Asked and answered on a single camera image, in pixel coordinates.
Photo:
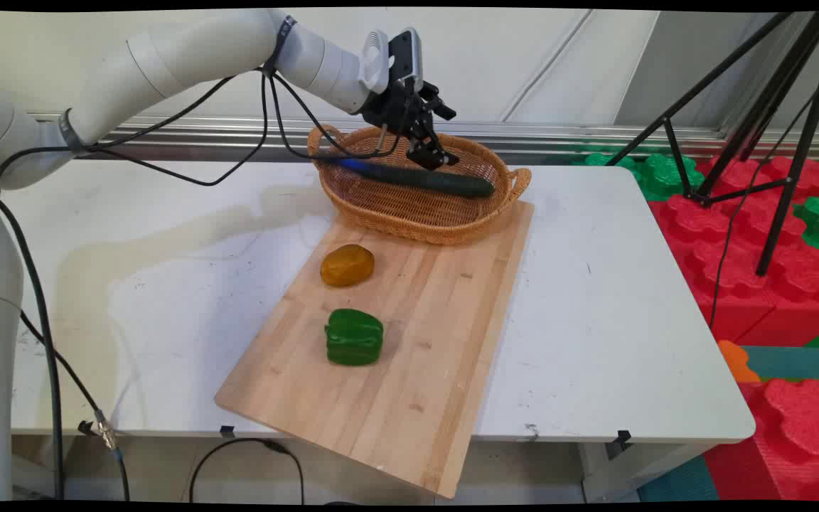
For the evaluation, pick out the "woven wicker basket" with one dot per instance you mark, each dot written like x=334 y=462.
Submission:
x=416 y=213

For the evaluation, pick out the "white table leg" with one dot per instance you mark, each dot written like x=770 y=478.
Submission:
x=630 y=473

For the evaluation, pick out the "green toy bell pepper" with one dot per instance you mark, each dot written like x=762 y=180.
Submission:
x=354 y=338

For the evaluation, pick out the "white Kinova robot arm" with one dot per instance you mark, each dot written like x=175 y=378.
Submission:
x=168 y=57

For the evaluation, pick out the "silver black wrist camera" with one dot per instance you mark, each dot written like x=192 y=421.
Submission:
x=408 y=53

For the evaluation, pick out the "teal foam mat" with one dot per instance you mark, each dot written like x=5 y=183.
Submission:
x=793 y=363

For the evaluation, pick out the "black tripod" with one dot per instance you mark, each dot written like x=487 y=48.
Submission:
x=779 y=107

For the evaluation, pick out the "orange foam piece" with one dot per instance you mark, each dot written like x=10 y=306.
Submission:
x=736 y=363

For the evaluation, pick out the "black table clip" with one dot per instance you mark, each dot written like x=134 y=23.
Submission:
x=86 y=427
x=621 y=439
x=227 y=431

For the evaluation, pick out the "wooden cutting board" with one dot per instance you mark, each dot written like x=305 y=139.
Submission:
x=395 y=341

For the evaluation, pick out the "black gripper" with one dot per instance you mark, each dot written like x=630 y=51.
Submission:
x=395 y=107

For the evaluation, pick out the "aluminium wall rail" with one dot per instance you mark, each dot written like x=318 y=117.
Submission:
x=559 y=135

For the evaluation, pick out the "dark green cucumber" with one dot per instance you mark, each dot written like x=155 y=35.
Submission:
x=452 y=183

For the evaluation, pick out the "orange-brown toy potato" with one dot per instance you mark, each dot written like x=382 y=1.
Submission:
x=347 y=266

